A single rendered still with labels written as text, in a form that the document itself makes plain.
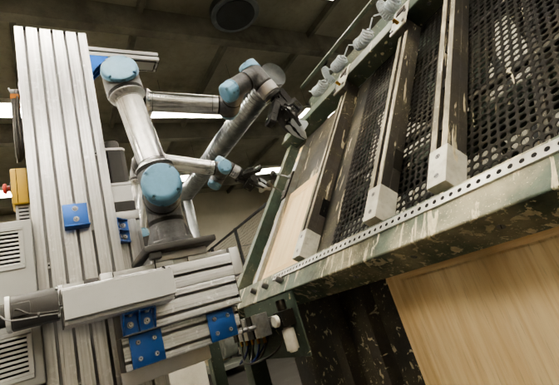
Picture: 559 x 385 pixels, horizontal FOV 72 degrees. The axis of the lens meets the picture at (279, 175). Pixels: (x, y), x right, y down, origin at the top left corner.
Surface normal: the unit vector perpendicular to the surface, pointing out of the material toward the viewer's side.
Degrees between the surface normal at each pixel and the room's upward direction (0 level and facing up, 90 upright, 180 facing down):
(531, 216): 142
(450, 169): 90
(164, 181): 97
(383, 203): 90
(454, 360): 90
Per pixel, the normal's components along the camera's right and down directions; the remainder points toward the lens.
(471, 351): -0.85, 0.09
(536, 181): -0.85, -0.48
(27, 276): 0.47, -0.42
